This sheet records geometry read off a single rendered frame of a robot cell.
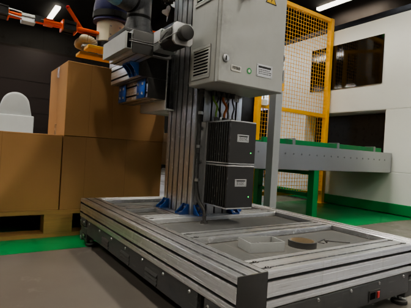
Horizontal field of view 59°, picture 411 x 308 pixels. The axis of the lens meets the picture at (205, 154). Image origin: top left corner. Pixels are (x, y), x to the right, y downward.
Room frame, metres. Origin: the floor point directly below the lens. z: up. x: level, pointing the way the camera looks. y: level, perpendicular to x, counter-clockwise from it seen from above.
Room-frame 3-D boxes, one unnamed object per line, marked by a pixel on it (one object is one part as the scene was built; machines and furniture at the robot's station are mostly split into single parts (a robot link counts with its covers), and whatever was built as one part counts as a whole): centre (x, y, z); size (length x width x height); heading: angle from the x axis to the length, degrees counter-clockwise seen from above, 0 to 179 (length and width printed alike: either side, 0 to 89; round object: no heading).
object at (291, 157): (2.86, -0.84, 0.50); 2.31 x 0.05 x 0.19; 124
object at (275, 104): (2.38, -0.44, 0.50); 0.07 x 0.07 x 1.00; 34
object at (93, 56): (2.33, 0.69, 1.08); 0.34 x 0.10 x 0.05; 123
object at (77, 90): (2.25, 0.63, 0.74); 0.60 x 0.40 x 0.40; 125
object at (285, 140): (3.11, -1.10, 0.60); 1.60 x 0.11 x 0.09; 124
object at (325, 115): (3.82, -0.91, 1.05); 1.17 x 0.10 x 2.10; 124
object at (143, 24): (1.77, 0.36, 1.09); 0.15 x 0.15 x 0.10
